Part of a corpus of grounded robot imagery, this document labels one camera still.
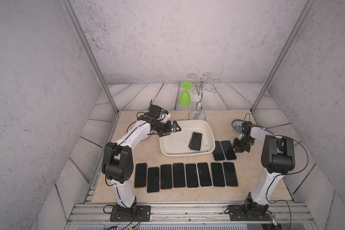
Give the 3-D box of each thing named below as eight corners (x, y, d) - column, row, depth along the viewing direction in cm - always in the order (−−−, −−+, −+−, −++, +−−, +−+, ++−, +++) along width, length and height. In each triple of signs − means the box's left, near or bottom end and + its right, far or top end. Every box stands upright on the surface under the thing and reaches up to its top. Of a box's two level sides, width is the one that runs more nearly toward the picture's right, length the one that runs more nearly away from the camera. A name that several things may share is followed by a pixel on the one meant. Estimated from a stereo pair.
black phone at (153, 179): (147, 192, 82) (147, 191, 80) (148, 169, 91) (148, 168, 89) (158, 191, 83) (158, 190, 81) (158, 168, 91) (158, 167, 90)
